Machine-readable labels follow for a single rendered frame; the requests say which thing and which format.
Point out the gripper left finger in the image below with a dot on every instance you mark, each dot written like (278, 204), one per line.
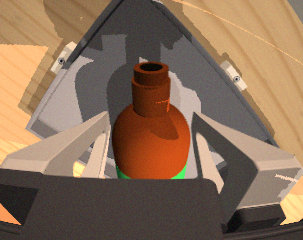
(57, 154)

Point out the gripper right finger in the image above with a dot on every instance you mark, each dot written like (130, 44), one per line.
(258, 173)

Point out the orange-brown bottle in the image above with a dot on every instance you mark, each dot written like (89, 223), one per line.
(151, 137)

